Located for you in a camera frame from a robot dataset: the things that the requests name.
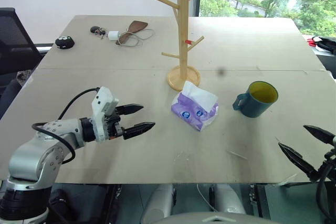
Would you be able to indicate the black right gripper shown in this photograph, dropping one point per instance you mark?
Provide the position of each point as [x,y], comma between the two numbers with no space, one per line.
[330,166]

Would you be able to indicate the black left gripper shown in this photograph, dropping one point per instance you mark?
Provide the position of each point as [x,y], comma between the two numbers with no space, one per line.
[115,128]

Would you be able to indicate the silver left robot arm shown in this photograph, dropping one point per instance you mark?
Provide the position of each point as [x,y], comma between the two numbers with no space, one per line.
[29,153]

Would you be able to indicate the wooden mug tree stand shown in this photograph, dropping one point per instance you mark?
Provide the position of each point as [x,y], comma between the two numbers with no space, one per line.
[182,24]

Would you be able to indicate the purple tissue pack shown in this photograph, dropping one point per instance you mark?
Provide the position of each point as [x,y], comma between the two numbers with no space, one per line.
[189,108]

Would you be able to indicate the teal mug yellow inside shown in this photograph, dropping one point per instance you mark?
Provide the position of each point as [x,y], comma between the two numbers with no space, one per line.
[253,109]

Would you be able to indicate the silver left robot leg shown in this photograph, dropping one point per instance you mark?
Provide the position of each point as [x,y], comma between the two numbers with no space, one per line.
[157,203]

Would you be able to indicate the silver robot leg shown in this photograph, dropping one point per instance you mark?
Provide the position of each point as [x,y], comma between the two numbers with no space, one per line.
[157,203]
[227,199]

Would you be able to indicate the brown leather pouch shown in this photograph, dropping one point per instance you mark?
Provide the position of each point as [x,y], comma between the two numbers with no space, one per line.
[136,26]

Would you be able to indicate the red tape mark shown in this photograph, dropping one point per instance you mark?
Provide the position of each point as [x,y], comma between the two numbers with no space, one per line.
[188,42]

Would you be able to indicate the black key bunch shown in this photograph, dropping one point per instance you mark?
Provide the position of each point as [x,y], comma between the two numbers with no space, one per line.
[95,29]

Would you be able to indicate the silver right robot leg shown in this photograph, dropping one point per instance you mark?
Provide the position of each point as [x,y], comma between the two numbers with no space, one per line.
[227,199]

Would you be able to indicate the black round white-dotted object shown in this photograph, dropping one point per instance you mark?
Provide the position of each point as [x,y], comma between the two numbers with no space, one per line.
[64,43]

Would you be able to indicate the black bag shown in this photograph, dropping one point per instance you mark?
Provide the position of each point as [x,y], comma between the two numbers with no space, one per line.
[328,44]

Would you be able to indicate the red scissors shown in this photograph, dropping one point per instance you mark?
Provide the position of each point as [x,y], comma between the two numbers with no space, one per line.
[312,42]

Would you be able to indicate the grey robot torso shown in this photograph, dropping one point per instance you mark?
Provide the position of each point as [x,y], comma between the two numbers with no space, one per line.
[218,218]

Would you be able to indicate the patterned cloth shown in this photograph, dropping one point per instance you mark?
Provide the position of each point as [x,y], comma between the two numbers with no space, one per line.
[24,76]

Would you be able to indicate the black mesh office chair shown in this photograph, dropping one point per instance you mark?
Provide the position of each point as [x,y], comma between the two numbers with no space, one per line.
[13,40]

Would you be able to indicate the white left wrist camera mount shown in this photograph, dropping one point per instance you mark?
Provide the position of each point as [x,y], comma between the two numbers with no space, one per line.
[101,103]

